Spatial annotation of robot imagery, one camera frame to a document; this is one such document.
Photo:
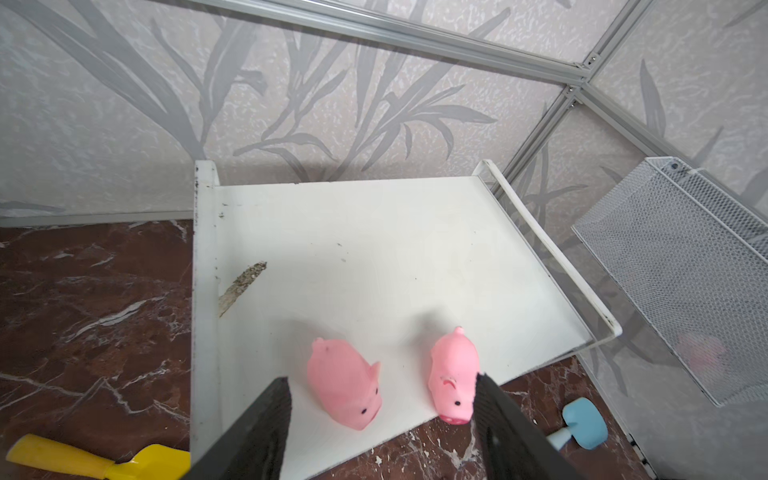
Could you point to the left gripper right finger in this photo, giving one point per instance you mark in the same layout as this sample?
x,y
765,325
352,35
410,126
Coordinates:
x,y
512,447

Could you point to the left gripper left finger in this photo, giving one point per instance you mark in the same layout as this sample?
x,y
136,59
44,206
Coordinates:
x,y
254,445

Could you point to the pink pig toy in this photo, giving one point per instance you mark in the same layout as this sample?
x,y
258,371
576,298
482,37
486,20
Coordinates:
x,y
345,384
455,365

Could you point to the white two-tier shelf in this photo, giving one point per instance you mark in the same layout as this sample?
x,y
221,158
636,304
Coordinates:
x,y
387,265

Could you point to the light blue toy shovel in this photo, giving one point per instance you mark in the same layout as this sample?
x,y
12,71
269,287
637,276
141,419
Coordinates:
x,y
583,423

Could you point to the yellow toy shovel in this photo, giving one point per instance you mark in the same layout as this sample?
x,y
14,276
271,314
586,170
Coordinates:
x,y
152,462

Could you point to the pink toy in basket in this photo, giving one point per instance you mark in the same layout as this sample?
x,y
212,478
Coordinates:
x,y
703,354

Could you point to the white wire mesh basket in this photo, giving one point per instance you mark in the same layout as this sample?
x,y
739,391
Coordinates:
x,y
692,259

